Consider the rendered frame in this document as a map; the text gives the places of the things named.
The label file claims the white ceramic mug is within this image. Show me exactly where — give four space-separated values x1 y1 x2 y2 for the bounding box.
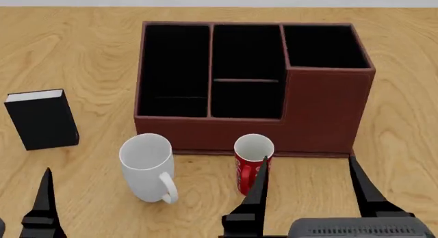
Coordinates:
118 132 179 205

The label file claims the black hardcover book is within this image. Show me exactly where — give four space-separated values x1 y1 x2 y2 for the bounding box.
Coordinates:
3 88 81 152

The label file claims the red printed mug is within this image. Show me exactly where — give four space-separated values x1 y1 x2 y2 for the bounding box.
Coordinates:
233 133 275 197

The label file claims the brown leather desk caddy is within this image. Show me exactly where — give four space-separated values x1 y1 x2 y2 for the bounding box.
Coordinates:
133 21 376 159

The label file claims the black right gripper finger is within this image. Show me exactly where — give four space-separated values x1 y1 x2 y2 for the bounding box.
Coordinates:
221 155 270 238
348 155 417 219

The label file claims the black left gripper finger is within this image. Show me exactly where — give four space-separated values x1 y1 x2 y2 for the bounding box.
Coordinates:
19 166 68 238

